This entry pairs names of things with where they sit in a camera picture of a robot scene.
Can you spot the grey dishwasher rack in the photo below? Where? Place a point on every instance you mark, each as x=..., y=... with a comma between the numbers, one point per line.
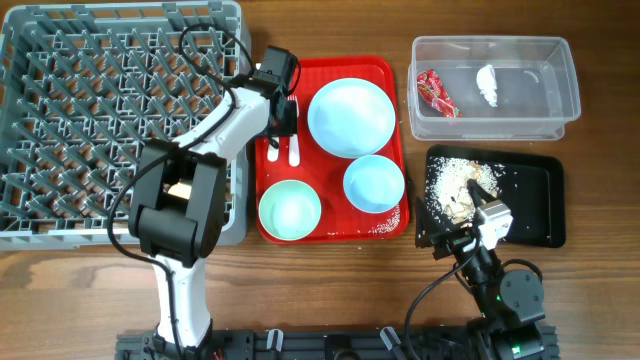
x=83, y=88

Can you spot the light blue plate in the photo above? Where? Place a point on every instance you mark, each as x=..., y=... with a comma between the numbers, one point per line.
x=351, y=117

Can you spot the light blue bowl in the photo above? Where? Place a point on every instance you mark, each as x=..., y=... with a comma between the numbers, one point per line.
x=373, y=184

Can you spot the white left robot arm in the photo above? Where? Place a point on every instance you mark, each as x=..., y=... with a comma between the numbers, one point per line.
x=179, y=198

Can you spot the white plastic fork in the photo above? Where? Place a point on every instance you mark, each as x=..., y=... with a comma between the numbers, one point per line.
x=294, y=150

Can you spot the food scraps and rice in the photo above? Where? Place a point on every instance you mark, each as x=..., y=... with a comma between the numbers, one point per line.
x=448, y=193

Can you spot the clear plastic bin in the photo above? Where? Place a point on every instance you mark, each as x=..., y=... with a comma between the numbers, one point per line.
x=537, y=88

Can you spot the white napkin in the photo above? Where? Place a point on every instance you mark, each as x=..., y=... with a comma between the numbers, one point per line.
x=487, y=84

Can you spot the white plastic spoon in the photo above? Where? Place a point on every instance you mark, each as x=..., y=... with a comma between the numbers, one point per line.
x=273, y=152

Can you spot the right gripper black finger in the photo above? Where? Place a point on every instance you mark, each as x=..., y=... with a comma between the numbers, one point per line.
x=478, y=195
x=429, y=230

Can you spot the red plastic tray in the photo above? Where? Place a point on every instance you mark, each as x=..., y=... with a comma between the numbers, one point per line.
x=340, y=221

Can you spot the black plastic tray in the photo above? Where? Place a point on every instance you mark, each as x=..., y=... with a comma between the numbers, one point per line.
x=532, y=186

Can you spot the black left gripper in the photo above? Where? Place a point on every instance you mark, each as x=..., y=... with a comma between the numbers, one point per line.
x=290, y=125

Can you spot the light green bowl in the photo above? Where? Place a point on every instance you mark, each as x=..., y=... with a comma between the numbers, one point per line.
x=289, y=210

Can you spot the yellow plastic cup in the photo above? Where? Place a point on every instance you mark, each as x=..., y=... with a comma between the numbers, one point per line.
x=180, y=190

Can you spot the red snack wrapper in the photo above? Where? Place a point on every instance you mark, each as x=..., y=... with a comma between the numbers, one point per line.
x=432, y=90

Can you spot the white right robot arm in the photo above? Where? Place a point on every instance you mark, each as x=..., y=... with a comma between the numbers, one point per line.
x=508, y=294

